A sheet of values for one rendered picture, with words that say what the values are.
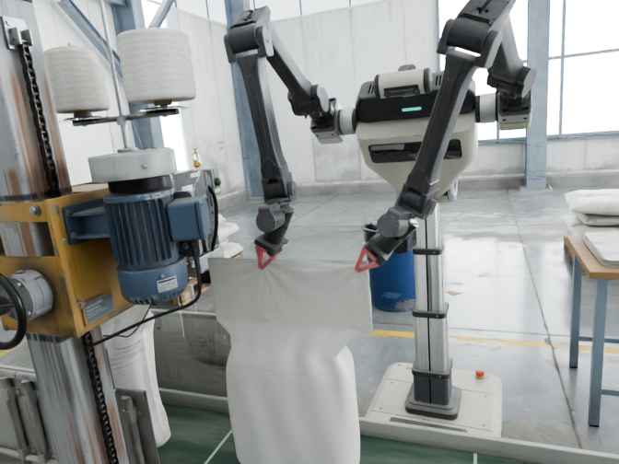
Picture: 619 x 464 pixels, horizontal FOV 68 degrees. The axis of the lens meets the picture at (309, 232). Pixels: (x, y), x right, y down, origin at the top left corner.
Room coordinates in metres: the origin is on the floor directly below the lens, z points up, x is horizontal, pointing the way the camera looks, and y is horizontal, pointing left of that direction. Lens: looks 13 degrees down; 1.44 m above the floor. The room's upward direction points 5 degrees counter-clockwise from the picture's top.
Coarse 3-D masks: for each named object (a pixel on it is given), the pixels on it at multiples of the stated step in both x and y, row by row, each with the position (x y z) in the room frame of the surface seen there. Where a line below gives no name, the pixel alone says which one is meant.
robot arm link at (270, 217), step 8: (288, 184) 1.21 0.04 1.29; (296, 184) 1.23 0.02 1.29; (288, 192) 1.21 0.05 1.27; (296, 192) 1.23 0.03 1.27; (264, 200) 1.24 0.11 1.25; (272, 200) 1.24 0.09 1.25; (280, 200) 1.21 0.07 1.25; (288, 200) 1.21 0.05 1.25; (264, 208) 1.15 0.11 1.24; (272, 208) 1.15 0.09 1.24; (256, 216) 1.16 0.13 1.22; (264, 216) 1.15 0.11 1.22; (272, 216) 1.14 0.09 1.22; (280, 216) 1.17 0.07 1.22; (256, 224) 1.16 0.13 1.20; (264, 224) 1.15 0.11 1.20; (272, 224) 1.14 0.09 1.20; (280, 224) 1.17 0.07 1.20
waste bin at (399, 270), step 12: (372, 228) 3.61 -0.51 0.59; (408, 240) 3.22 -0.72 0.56; (396, 252) 3.21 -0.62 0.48; (408, 252) 3.23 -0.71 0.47; (384, 264) 3.25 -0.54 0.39; (396, 264) 3.22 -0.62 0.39; (408, 264) 3.24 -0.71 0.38; (372, 276) 3.35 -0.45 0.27; (384, 276) 3.26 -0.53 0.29; (396, 276) 3.23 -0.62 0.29; (408, 276) 3.24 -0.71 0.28; (372, 288) 3.37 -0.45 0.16; (384, 288) 3.27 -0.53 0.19; (396, 288) 3.23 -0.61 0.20; (408, 288) 3.24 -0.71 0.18; (372, 300) 3.39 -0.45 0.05; (384, 300) 3.27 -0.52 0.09; (396, 300) 3.24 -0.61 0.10; (408, 300) 3.25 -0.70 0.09
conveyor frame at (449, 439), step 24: (216, 408) 1.63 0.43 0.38; (360, 432) 1.41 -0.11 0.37; (384, 432) 1.38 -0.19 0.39; (408, 432) 1.35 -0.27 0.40; (432, 432) 1.32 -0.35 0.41; (456, 432) 1.30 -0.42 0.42; (0, 456) 1.45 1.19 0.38; (504, 456) 1.24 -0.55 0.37; (528, 456) 1.21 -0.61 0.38; (552, 456) 1.19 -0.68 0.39; (576, 456) 1.16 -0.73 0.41; (600, 456) 1.14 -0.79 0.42
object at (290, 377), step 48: (240, 288) 1.30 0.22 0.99; (288, 288) 1.24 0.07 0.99; (336, 288) 1.18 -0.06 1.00; (240, 336) 1.27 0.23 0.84; (288, 336) 1.21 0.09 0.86; (336, 336) 1.18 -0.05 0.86; (240, 384) 1.22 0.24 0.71; (288, 384) 1.16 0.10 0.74; (336, 384) 1.13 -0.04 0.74; (240, 432) 1.23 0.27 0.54; (288, 432) 1.15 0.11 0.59; (336, 432) 1.12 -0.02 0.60
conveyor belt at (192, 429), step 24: (168, 408) 1.65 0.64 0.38; (192, 408) 1.64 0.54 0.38; (192, 432) 1.49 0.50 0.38; (216, 432) 1.47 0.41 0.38; (168, 456) 1.37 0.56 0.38; (192, 456) 1.36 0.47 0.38; (216, 456) 1.34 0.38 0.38; (360, 456) 1.28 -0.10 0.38; (384, 456) 1.27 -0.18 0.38; (408, 456) 1.26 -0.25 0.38; (432, 456) 1.25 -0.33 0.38; (456, 456) 1.24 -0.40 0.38; (480, 456) 1.23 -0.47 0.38
